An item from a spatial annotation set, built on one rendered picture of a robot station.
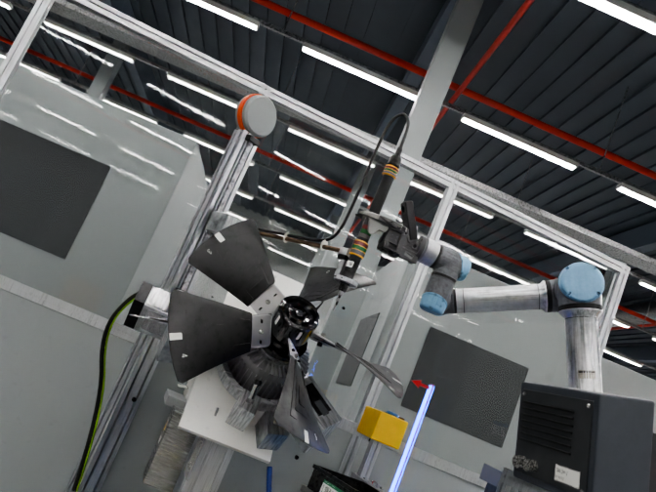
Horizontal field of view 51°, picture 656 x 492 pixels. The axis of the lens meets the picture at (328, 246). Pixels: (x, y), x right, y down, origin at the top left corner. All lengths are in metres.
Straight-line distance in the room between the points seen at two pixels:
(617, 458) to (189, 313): 1.01
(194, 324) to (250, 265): 0.29
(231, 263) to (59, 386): 0.90
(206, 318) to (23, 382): 1.01
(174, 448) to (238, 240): 0.64
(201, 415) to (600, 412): 1.05
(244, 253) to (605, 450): 1.11
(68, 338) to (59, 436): 0.33
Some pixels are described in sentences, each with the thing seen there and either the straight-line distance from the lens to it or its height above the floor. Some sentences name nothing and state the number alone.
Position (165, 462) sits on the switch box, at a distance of 2.16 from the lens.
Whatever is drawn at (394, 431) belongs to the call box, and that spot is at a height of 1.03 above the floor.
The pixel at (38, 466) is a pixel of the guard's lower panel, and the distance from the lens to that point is 2.63.
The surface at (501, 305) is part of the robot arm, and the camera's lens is 2.12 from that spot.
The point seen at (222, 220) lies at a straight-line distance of 2.36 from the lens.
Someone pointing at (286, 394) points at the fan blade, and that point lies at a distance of 1.68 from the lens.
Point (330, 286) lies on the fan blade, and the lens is 2.04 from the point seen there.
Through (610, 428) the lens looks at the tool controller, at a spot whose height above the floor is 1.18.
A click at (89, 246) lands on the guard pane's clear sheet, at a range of 2.60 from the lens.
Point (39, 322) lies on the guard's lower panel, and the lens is 2.59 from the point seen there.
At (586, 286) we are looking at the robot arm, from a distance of 1.98.
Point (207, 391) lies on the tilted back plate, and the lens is 1.95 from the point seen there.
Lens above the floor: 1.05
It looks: 11 degrees up
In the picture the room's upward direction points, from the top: 23 degrees clockwise
